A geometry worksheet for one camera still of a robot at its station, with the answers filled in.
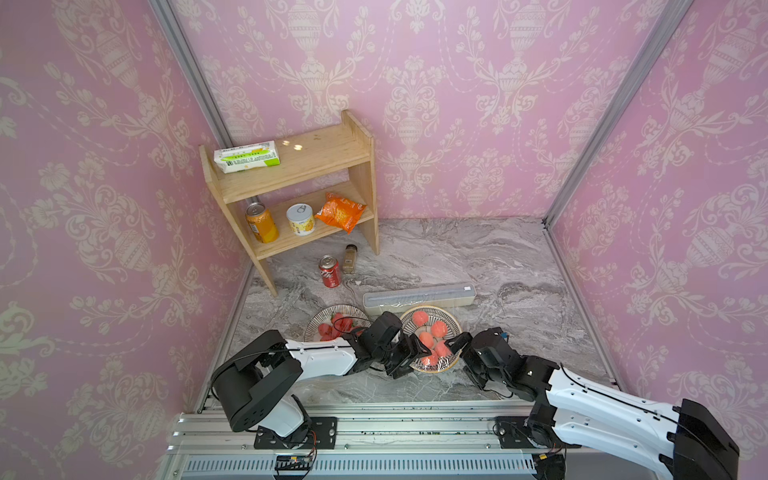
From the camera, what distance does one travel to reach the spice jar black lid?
105 centimetres

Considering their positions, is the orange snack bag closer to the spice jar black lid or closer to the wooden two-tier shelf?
the wooden two-tier shelf

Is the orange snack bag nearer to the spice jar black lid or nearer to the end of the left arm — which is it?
the spice jar black lid

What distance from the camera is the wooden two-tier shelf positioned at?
72 cm
